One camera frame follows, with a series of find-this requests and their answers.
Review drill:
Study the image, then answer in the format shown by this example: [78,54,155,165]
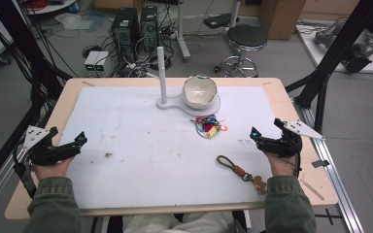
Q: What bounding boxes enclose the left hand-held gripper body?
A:
[22,125,80,167]

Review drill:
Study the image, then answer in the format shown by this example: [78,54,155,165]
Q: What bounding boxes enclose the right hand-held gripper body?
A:
[257,117,326,159]

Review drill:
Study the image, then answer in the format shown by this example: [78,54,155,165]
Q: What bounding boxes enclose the green cord leather keychain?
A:
[216,154,269,195]

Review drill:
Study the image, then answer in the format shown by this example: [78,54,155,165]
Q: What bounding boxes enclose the colourful key bunch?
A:
[190,115,229,140]

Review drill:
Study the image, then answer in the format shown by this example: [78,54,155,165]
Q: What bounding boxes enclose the white post key stand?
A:
[155,46,221,117]

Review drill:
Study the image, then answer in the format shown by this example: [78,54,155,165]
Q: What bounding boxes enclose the person's left hand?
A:
[32,155,76,181]

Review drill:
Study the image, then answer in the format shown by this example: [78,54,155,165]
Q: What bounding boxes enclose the person's right hand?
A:
[265,151,297,178]

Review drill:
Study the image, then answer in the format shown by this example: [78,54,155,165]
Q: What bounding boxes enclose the wooden table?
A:
[4,77,339,221]

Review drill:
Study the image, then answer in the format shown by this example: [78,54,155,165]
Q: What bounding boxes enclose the black tape piece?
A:
[311,159,330,169]

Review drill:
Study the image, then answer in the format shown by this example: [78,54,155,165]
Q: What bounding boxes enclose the thin wooden stick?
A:
[299,179,325,202]

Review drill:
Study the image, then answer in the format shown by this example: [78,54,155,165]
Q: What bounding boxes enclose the white mat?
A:
[59,85,285,210]

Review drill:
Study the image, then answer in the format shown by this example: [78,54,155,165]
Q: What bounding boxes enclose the white eggshell-shaped bowl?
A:
[182,75,219,110]

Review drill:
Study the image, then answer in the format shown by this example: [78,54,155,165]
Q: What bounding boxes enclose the white power supply box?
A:
[84,50,101,73]
[94,50,110,73]

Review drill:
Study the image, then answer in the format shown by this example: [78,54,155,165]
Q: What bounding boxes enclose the black tape cross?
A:
[314,208,343,226]

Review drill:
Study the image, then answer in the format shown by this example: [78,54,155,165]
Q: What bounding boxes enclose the black round stool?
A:
[214,24,269,78]

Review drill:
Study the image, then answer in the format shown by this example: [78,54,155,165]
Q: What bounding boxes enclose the white platform board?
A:
[295,23,373,75]

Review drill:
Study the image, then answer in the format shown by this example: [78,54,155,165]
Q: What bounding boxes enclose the person's legs light trousers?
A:
[122,212,236,233]

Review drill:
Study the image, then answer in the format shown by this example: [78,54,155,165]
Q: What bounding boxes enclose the clear plastic bag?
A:
[54,13,95,32]

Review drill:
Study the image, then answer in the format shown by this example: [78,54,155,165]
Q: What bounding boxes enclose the large black computer tower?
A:
[111,7,141,62]

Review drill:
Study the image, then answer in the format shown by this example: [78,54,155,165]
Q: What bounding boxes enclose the brown cardboard box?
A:
[257,0,307,41]

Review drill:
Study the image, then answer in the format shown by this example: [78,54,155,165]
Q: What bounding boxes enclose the black flat device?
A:
[203,13,241,29]

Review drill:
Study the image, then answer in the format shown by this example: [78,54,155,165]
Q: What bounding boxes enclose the grey robot device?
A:
[314,22,373,74]

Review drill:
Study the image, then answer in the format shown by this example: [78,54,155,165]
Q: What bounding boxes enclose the white desk leg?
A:
[176,0,191,63]

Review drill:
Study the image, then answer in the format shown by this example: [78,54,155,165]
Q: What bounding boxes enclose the small black computer tower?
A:
[140,5,159,50]

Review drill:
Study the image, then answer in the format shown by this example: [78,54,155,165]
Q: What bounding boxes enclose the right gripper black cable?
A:
[291,150,303,179]

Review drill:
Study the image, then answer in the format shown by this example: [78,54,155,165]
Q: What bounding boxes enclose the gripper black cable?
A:
[291,150,303,179]
[13,139,37,199]

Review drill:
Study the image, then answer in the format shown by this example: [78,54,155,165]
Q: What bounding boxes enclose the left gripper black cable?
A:
[13,139,37,199]

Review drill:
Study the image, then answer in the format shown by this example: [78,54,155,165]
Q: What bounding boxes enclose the black metal frame with cables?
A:
[0,0,74,195]

